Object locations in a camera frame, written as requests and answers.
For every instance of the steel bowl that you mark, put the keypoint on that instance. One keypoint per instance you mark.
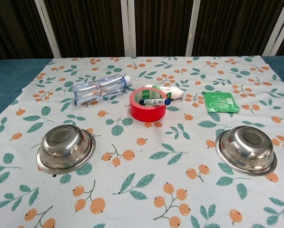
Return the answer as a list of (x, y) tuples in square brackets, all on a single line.
[(248, 149), (61, 147)]

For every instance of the floral tablecloth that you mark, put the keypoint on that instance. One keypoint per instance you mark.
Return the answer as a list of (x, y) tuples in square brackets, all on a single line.
[(141, 166)]

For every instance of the red tape roll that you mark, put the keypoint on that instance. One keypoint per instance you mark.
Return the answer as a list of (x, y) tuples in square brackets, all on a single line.
[(146, 114)]

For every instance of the blue capped marker pen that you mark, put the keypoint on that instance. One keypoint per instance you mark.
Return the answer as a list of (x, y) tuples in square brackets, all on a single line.
[(153, 102)]

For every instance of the small white plastic bottle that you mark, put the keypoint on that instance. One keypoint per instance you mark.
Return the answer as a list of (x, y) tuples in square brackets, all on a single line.
[(175, 93)]

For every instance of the clear plastic water bottle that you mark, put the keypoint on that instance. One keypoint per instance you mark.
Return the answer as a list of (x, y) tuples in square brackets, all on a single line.
[(96, 89)]

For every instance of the green foil packet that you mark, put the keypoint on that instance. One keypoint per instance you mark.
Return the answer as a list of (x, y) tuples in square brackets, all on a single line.
[(220, 102)]

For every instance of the white partition frame post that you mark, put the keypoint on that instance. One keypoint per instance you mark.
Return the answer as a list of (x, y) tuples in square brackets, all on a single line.
[(47, 28), (192, 28), (128, 28), (278, 28)]

